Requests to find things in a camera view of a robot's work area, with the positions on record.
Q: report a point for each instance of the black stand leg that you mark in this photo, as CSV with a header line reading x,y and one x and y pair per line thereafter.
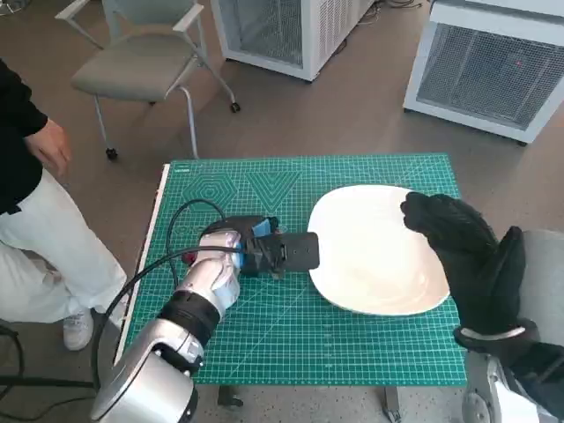
x,y
44,382

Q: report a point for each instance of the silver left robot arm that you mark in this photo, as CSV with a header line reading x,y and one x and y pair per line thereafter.
x,y
145,374

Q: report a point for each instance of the grey chair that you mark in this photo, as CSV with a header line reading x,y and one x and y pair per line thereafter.
x,y
132,66

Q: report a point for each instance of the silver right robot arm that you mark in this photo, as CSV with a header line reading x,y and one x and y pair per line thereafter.
x,y
489,388

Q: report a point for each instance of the white plate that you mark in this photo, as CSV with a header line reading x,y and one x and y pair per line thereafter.
x,y
365,247

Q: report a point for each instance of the bare black left hand blue tape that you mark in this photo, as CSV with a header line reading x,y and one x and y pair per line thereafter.
x,y
238,224

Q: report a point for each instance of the metal table leg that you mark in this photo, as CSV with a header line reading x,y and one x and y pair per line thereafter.
x,y
392,403

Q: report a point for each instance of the white mesh cabinet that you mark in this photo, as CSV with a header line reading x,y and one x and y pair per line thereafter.
x,y
484,79
308,26

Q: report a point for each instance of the black table bracket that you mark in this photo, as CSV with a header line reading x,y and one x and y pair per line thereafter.
x,y
230,396

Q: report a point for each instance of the person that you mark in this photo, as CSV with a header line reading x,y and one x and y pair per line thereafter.
x,y
44,247

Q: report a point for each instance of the person's hand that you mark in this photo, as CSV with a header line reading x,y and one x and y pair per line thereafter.
x,y
50,145

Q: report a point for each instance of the person's white shoe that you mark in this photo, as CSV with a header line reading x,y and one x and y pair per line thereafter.
x,y
78,328

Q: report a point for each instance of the green cutting mat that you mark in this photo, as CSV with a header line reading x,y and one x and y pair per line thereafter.
x,y
286,335

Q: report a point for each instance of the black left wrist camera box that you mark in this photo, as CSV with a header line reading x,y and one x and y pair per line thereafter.
x,y
295,251

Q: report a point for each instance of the black knitted glove right hand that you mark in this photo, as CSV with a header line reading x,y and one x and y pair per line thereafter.
x,y
467,255

